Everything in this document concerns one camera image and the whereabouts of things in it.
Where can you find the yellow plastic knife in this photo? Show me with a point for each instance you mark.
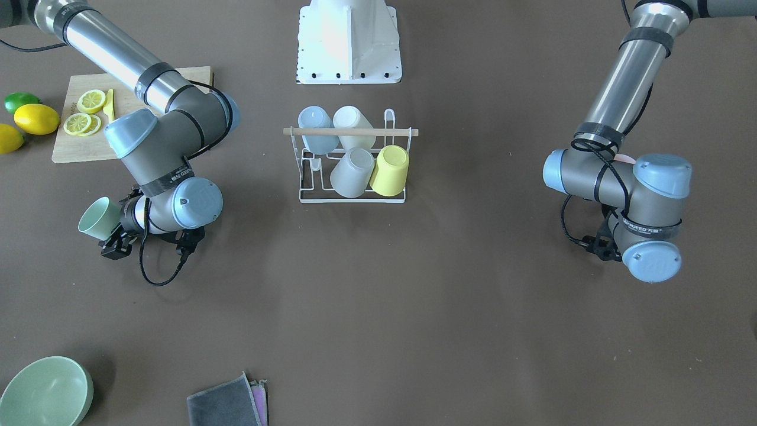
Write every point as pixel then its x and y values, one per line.
pixel 109 105

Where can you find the green plastic cup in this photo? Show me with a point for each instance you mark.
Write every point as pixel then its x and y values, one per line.
pixel 100 219

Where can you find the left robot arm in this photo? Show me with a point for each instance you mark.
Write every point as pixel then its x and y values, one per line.
pixel 643 201

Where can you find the yellow lemon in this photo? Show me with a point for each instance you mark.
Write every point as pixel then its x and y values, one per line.
pixel 37 119
pixel 11 139

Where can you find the grey folded cloth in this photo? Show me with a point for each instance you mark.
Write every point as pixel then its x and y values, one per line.
pixel 237 402

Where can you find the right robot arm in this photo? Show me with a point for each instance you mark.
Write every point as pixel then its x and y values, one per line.
pixel 155 143

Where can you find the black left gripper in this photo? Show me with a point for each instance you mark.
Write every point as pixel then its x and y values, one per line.
pixel 606 210

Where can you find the pink plastic cup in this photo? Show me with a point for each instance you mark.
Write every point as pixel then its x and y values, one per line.
pixel 624 159

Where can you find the lemon slice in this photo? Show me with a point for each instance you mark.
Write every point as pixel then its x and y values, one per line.
pixel 78 123
pixel 91 101
pixel 94 127

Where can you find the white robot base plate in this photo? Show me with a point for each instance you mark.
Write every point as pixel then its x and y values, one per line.
pixel 348 43

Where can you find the white wire cup rack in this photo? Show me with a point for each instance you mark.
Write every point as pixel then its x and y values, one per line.
pixel 317 150

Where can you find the green lime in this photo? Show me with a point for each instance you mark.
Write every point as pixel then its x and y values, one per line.
pixel 15 100

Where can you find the green bowl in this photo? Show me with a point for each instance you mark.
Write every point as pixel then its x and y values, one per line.
pixel 55 390

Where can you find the yellow plastic cup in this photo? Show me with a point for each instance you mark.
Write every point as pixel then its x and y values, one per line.
pixel 390 172

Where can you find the grey plastic cup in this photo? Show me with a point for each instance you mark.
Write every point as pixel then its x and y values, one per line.
pixel 350 176

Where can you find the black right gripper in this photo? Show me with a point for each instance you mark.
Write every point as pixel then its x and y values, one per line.
pixel 126 215

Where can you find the cream plastic cup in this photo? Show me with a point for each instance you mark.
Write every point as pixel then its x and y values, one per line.
pixel 350 117

